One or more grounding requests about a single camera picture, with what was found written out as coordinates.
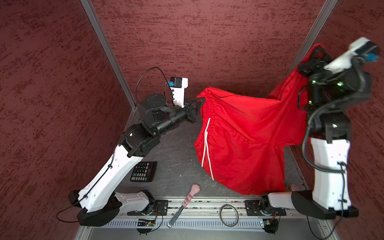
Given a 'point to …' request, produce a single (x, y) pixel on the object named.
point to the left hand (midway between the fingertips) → (203, 103)
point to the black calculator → (144, 171)
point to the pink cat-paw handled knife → (195, 189)
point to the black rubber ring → (221, 217)
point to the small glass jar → (293, 187)
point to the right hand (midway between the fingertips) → (307, 50)
